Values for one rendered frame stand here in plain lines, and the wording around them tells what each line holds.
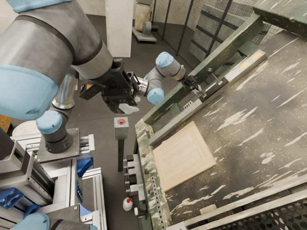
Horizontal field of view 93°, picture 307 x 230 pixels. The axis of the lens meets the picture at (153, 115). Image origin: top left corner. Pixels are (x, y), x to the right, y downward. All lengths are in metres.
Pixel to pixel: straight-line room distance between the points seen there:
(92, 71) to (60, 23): 0.09
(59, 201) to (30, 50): 0.90
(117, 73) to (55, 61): 0.13
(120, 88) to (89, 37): 0.13
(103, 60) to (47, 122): 0.67
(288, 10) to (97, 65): 0.99
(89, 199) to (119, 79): 1.55
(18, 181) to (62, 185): 0.32
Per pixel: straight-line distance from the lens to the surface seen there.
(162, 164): 1.10
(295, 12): 1.09
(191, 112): 1.04
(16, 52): 0.22
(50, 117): 0.94
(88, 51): 0.28
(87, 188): 1.82
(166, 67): 0.72
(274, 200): 0.77
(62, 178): 1.09
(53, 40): 0.24
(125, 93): 0.36
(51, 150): 1.05
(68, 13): 0.27
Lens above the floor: 1.90
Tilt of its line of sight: 44 degrees down
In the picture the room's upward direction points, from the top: 14 degrees clockwise
